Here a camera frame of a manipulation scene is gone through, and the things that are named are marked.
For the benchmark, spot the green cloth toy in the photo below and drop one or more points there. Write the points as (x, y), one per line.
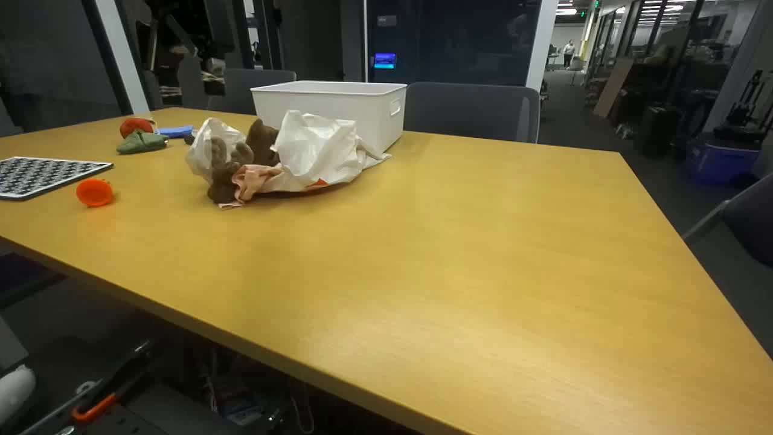
(141, 143)

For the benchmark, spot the blue storage bin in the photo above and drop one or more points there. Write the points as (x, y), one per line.
(717, 163)

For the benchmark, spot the orange plastic cup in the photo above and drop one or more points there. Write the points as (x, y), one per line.
(95, 194)

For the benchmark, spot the grey perforated tray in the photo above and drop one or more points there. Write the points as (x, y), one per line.
(25, 177)

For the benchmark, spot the white plastic carrier bag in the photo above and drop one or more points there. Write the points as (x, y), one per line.
(314, 152)

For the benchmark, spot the blue flat object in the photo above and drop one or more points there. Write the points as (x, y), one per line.
(176, 131)

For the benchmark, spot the white plastic basket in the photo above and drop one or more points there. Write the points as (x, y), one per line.
(374, 107)

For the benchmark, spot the brown stuffed toy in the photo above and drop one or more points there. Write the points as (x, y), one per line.
(239, 173)

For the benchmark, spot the grey chair right edge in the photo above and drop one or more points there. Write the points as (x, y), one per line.
(733, 237)

